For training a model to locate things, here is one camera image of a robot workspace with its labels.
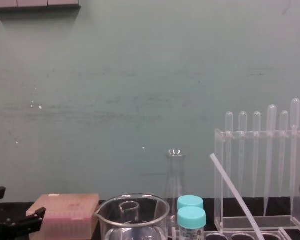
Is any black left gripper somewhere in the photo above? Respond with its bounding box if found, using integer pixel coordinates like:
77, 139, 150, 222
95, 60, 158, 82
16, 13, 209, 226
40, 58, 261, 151
0, 186, 47, 240

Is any white stirring rod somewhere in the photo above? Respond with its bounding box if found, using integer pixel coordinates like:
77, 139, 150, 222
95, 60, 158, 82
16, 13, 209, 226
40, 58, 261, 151
209, 153, 263, 240

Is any clear acrylic pipette rack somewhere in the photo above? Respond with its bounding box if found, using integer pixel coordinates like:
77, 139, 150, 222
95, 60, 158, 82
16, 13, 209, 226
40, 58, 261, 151
213, 125, 300, 234

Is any pink pipette tip box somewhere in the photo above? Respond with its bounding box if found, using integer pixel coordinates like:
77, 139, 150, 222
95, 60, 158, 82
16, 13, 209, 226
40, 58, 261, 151
25, 192, 101, 239

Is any large clear plastic pipette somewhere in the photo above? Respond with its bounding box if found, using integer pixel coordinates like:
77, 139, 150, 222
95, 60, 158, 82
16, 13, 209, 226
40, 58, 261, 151
289, 97, 300, 219

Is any clear acrylic holed rack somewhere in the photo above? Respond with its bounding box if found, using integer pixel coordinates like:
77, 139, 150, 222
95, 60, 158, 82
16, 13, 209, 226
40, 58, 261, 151
170, 226, 291, 240

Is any small glass beaker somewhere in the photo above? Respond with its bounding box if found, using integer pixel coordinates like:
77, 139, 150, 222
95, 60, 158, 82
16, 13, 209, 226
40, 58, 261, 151
118, 200, 141, 224

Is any teal capped vial with label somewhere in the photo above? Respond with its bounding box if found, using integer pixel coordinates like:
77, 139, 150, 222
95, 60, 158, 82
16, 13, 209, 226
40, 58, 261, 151
176, 206, 207, 240

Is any clear glass conical flask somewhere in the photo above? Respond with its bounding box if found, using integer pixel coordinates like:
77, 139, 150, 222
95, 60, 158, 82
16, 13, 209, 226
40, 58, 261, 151
161, 148, 188, 240

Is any large glass beaker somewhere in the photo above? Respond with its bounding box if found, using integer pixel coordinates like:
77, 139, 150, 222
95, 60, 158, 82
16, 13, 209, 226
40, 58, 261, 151
94, 192, 171, 240

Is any grey wall shelf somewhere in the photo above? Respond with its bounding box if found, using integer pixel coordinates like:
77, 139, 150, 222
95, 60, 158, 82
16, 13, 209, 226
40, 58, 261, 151
0, 0, 82, 11

